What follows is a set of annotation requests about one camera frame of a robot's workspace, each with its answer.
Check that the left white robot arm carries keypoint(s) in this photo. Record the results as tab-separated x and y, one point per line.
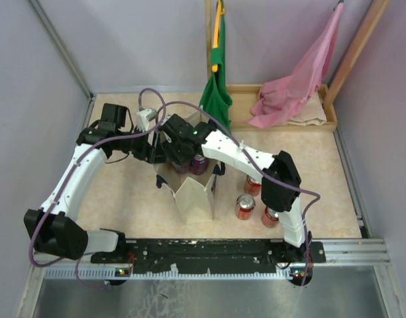
52	228

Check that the beige folded cloth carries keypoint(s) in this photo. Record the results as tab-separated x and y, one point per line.
311	114

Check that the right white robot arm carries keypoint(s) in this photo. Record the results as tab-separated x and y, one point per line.
277	174

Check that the red soda can lower right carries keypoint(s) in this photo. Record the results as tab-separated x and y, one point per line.
270	218

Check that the red soda can upper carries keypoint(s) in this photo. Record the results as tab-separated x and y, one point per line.
252	187

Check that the green hanging shirt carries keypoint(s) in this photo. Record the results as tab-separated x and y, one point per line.
215	99

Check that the cream canvas tote bag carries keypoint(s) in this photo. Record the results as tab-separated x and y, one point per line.
194	196

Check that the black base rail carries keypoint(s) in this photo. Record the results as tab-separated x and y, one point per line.
213	256

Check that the purple soda can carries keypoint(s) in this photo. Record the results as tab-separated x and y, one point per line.
182	169
199	165

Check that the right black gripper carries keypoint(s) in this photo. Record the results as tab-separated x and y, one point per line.
177	161

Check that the red soda can lower left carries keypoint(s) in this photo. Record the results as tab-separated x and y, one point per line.
245	205

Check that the red soda can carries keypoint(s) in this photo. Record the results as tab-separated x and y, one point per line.
245	205
252	187
270	218

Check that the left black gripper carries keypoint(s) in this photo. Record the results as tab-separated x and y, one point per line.
154	154

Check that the pink hanging cloth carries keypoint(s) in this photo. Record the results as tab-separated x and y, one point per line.
282	99

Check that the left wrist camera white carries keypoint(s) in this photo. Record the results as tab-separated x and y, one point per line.
144	118

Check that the wooden tray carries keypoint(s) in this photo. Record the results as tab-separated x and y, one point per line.
244	96

